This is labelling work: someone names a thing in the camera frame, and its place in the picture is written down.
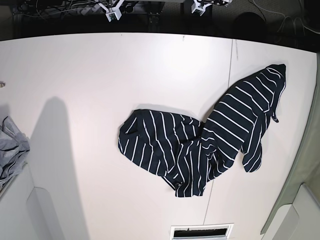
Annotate navy white striped t-shirt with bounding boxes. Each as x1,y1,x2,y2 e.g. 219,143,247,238
117,64,286,198

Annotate white vent slot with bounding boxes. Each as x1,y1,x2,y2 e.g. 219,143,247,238
169,223,234,240

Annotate black round stool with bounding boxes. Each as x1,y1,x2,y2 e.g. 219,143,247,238
232,12,267,42

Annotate grey clothes pile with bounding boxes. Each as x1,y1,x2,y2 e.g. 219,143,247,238
0,116,30,187

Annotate grey-green side panel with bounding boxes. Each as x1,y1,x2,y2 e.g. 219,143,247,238
260,52,320,235

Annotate small white edge clip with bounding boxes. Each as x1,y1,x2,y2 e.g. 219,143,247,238
0,81,6,88

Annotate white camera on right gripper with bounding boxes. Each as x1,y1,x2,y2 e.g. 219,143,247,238
95,0,124,22

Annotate white floor cables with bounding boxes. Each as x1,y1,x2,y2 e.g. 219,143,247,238
251,0,313,42

